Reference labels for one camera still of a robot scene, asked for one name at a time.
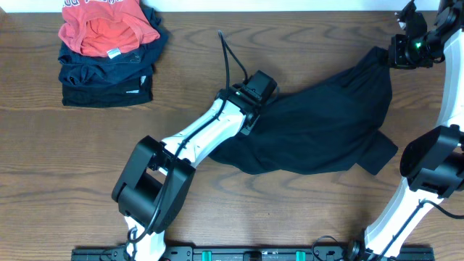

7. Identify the black t-shirt white logo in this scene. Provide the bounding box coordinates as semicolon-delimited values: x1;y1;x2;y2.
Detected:
210;46;398;175

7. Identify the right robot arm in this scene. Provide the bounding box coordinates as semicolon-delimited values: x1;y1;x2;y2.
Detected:
342;0;463;260

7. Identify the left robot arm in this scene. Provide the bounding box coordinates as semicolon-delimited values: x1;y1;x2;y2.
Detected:
112;71;278;260

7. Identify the black folded t-shirt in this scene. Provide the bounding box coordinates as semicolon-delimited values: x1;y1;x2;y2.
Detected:
62;76;153;108

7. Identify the navy folded t-shirt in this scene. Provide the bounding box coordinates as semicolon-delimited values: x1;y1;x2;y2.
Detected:
58;7;168;88

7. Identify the red folded t-shirt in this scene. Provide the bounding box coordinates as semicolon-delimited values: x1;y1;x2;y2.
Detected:
59;0;161;57

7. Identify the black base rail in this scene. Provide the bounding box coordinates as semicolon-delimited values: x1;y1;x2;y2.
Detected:
70;245;435;261

